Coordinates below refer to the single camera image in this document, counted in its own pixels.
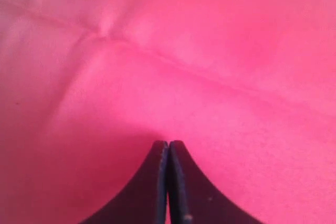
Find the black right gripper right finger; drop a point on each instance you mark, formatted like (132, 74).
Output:
(192, 197)

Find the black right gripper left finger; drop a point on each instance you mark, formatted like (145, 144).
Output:
(143, 199)

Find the red table mat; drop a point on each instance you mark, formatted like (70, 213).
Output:
(88, 85)

